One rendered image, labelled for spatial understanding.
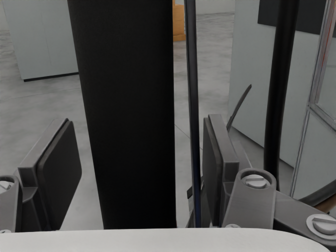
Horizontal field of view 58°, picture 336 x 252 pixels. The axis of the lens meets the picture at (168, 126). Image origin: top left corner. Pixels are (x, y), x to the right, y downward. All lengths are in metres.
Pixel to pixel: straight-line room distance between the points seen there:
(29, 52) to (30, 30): 0.35
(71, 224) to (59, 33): 3.83
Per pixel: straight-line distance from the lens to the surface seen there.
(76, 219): 2.40
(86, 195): 2.59
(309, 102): 1.64
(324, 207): 0.30
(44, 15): 5.54
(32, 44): 5.60
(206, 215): 0.49
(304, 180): 1.75
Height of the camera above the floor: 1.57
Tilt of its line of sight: 26 degrees down
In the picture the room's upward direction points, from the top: 2 degrees counter-clockwise
